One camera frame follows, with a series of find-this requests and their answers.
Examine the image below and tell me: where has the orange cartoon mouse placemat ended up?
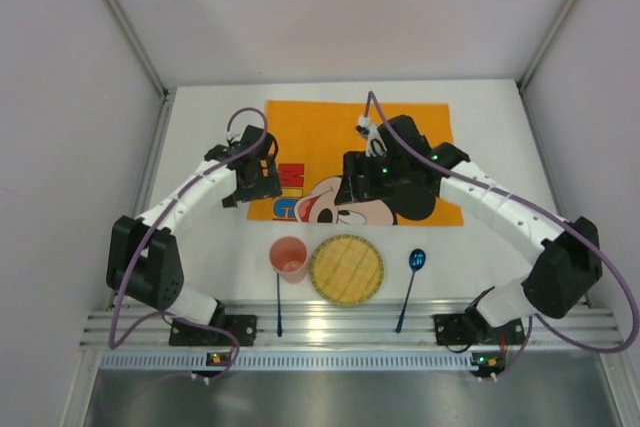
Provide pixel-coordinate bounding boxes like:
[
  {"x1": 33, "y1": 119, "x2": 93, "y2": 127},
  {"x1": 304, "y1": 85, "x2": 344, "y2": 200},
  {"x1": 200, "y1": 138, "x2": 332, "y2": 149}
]
[{"x1": 247, "y1": 100, "x2": 464, "y2": 227}]

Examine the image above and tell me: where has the pink plastic cup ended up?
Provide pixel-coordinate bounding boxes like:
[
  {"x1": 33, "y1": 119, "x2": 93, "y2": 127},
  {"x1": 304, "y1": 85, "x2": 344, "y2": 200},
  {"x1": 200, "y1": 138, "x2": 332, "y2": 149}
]
[{"x1": 269, "y1": 236, "x2": 308, "y2": 284}]

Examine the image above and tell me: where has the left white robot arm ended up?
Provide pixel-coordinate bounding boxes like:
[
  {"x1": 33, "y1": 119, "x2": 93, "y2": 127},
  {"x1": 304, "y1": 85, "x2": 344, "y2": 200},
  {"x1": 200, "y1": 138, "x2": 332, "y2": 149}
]
[{"x1": 106, "y1": 125, "x2": 282, "y2": 325}]

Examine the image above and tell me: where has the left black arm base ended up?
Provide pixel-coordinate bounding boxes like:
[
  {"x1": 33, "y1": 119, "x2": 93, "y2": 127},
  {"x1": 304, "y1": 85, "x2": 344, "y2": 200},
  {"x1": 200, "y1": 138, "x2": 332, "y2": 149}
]
[{"x1": 162, "y1": 311, "x2": 259, "y2": 348}]

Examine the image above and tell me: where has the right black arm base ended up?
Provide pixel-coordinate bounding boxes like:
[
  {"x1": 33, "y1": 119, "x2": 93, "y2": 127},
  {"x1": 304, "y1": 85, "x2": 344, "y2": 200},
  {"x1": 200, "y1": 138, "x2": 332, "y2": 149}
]
[{"x1": 433, "y1": 313, "x2": 526, "y2": 347}]

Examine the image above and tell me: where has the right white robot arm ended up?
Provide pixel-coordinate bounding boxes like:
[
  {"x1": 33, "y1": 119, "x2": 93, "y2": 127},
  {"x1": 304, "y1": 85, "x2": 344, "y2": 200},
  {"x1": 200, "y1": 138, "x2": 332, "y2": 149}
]
[{"x1": 334, "y1": 115, "x2": 602, "y2": 330}]

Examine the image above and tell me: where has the round woven bamboo plate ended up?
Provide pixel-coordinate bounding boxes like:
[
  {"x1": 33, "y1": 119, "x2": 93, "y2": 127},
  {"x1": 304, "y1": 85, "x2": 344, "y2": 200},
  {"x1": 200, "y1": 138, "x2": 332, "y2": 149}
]
[{"x1": 309, "y1": 234, "x2": 385, "y2": 307}]

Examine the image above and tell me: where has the blue metallic spoon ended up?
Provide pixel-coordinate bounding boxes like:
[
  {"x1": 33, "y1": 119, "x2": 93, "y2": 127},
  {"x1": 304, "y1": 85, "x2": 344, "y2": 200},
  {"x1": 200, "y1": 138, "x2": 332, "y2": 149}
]
[{"x1": 395, "y1": 248, "x2": 427, "y2": 334}]

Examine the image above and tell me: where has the blue metallic fork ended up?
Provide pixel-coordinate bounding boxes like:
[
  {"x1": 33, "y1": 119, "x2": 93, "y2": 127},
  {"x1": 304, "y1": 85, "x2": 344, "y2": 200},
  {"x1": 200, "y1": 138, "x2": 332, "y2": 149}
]
[{"x1": 276, "y1": 273, "x2": 283, "y2": 338}]

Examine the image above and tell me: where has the aluminium front rail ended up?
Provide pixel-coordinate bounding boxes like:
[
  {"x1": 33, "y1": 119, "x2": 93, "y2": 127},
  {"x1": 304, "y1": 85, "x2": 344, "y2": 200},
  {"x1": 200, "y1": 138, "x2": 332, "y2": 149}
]
[{"x1": 79, "y1": 300, "x2": 623, "y2": 350}]

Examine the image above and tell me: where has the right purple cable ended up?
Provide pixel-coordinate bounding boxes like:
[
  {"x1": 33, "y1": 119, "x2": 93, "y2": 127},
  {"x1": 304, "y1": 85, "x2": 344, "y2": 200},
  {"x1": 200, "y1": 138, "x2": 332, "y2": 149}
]
[{"x1": 364, "y1": 90, "x2": 640, "y2": 382}]

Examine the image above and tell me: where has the slotted grey cable duct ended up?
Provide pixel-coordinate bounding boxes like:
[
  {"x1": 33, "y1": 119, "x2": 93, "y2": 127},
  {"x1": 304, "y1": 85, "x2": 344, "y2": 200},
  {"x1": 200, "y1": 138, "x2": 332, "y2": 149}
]
[{"x1": 99, "y1": 350, "x2": 506, "y2": 373}]

